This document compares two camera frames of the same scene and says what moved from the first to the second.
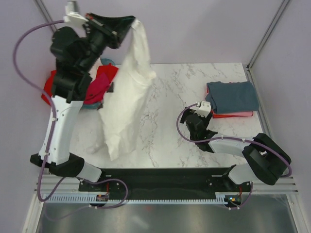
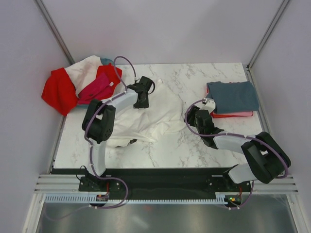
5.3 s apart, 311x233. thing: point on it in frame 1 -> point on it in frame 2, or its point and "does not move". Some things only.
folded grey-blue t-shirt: [232, 97] does not move
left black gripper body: [101, 36] -> [142, 105]
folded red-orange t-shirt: [215, 115] does not move
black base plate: [198, 180] does not move
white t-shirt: [122, 112] -> [164, 115]
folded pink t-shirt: [244, 113] does not move
